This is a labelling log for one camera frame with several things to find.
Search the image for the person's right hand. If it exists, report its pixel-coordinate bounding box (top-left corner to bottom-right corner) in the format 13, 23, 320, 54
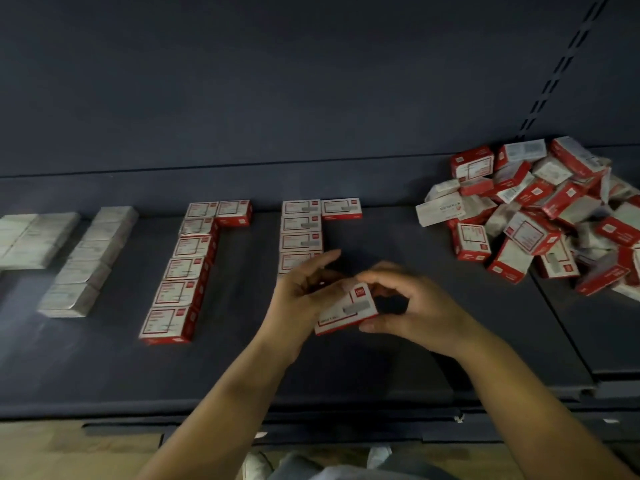
357, 263, 491, 361

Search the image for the person's left hand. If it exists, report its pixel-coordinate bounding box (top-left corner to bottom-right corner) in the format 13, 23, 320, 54
258, 249, 346, 366

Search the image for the pile of red white boxes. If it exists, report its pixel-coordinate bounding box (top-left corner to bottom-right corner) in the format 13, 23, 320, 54
415, 135, 640, 302

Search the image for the dark metal shelf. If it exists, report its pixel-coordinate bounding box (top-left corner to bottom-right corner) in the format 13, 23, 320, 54
0, 0, 640, 446

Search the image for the person's right forearm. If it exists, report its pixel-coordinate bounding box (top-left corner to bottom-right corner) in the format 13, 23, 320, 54
455, 329, 640, 480

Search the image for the person's left forearm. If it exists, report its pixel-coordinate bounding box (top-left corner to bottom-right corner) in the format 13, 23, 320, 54
135, 335, 301, 480

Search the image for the person's grey shoe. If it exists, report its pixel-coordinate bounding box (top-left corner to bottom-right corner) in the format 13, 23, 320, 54
366, 445, 393, 470
240, 453, 269, 480

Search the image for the person's grey clothing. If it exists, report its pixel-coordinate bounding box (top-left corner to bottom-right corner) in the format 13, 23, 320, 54
268, 449, 461, 480

